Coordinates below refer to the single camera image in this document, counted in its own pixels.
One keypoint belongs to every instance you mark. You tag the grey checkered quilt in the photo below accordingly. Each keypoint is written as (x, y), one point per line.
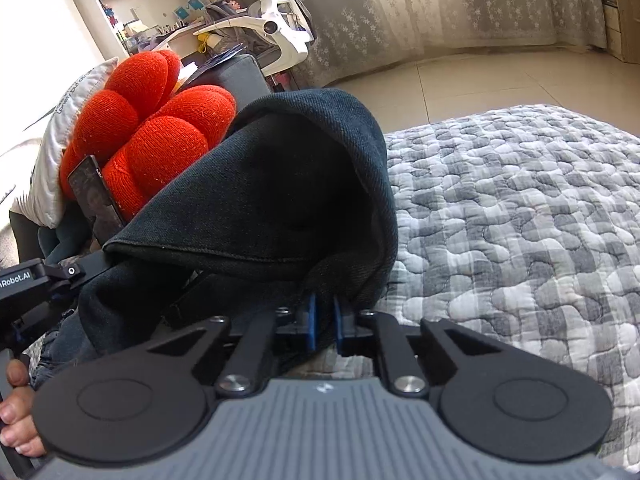
(500, 235)

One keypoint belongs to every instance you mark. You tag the white office chair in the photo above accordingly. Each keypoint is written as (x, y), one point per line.
(280, 30)

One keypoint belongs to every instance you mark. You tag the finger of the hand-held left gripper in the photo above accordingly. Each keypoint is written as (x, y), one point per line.
(82, 267)
(192, 305)

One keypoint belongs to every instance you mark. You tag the white desk with bookshelf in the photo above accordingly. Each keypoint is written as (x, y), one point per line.
(150, 5)

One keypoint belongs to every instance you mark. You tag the black smartphone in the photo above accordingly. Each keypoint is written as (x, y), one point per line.
(95, 200)

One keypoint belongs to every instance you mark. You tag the blue plush toy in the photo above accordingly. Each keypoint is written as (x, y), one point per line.
(65, 240)

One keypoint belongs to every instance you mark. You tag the person's left hand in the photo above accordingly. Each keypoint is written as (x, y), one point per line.
(20, 412)

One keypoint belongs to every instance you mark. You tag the grey bag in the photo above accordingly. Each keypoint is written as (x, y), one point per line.
(225, 10)

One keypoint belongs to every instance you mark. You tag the orange pumpkin cushion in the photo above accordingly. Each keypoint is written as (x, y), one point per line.
(150, 130)

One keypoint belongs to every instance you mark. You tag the white printed pillow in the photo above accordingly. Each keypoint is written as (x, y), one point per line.
(50, 160)

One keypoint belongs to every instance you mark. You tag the dark blue folder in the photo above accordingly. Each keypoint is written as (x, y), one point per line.
(215, 62)

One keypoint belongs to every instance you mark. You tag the grey star curtain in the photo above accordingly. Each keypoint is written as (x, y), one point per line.
(500, 0)
(350, 20)

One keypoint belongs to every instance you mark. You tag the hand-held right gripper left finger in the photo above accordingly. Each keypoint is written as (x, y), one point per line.
(311, 327)

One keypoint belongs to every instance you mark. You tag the wooden desk unit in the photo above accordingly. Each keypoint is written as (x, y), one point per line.
(622, 10)

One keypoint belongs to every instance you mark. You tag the dark blue jeans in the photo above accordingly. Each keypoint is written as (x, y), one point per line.
(275, 185)

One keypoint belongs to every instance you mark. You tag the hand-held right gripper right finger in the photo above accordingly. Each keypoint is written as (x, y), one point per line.
(340, 327)

